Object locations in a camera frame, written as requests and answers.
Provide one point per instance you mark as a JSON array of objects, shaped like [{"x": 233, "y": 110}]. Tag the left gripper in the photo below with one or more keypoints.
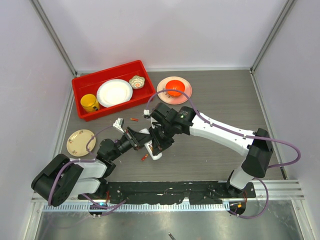
[{"x": 137, "y": 138}]

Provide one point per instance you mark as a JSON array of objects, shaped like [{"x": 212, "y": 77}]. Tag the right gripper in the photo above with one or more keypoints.
[{"x": 159, "y": 145}]

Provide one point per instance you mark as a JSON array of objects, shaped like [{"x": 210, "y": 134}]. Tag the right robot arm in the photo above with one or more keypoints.
[{"x": 253, "y": 146}]

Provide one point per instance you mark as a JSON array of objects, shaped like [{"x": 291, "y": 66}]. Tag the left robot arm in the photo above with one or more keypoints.
[{"x": 63, "y": 177}]

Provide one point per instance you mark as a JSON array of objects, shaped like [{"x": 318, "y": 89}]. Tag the pink plate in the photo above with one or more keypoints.
[{"x": 174, "y": 100}]

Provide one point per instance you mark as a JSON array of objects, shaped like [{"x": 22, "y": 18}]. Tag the white paper plate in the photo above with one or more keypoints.
[{"x": 114, "y": 92}]

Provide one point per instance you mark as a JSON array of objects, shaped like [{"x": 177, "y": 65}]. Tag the orange bowl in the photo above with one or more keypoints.
[{"x": 175, "y": 88}]

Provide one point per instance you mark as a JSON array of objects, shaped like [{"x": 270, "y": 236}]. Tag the small flower-shaped bowl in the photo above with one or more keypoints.
[{"x": 137, "y": 82}]

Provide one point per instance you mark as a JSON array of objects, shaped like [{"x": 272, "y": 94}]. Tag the yellow mug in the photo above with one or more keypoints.
[{"x": 90, "y": 103}]

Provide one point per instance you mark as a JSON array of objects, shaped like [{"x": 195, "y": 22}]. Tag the cream floral plate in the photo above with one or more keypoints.
[{"x": 79, "y": 141}]

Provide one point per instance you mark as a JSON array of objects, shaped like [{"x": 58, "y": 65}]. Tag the red plastic bin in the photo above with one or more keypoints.
[{"x": 89, "y": 84}]

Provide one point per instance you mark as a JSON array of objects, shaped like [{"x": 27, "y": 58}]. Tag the small dark object on floor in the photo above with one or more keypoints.
[{"x": 171, "y": 236}]

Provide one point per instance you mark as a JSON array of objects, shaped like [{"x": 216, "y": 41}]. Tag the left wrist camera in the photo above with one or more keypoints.
[{"x": 118, "y": 125}]

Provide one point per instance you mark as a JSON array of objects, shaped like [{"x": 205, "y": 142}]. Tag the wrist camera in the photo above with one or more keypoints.
[
  {"x": 147, "y": 113},
  {"x": 118, "y": 125}
]

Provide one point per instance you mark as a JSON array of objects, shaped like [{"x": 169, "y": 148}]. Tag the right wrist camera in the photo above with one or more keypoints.
[{"x": 147, "y": 113}]

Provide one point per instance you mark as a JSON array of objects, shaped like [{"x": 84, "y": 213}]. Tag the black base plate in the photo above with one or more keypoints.
[{"x": 170, "y": 192}]

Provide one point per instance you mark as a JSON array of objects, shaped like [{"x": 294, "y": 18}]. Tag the white cable duct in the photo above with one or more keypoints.
[{"x": 183, "y": 207}]

